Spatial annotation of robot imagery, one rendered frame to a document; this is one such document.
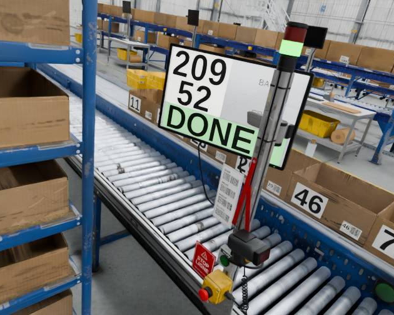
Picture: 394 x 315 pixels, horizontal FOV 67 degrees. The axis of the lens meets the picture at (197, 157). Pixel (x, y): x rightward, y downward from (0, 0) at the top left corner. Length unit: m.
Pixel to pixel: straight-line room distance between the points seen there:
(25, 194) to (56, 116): 0.19
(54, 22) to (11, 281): 0.61
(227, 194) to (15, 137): 0.59
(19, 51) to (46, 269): 0.54
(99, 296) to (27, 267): 1.28
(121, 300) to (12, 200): 1.44
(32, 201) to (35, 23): 0.38
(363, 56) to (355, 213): 4.93
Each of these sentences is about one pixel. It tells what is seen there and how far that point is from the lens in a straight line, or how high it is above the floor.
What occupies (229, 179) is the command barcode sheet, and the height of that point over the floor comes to 1.20.
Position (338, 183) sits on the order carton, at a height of 0.98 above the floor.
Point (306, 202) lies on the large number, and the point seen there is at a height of 0.94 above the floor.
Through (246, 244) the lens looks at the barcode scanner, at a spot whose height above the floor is 1.08.
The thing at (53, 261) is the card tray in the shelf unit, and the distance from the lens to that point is 0.90.
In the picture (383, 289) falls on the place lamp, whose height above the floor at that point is 0.82.
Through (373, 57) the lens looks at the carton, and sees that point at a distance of 6.13.
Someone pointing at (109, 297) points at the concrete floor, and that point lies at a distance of 2.13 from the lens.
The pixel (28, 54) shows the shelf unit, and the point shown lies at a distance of 0.64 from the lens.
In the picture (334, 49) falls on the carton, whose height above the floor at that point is 1.58.
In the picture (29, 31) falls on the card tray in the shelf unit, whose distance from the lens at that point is 0.66.
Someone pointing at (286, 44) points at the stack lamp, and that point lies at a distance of 0.79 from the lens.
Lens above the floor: 1.62
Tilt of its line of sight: 24 degrees down
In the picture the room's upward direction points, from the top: 10 degrees clockwise
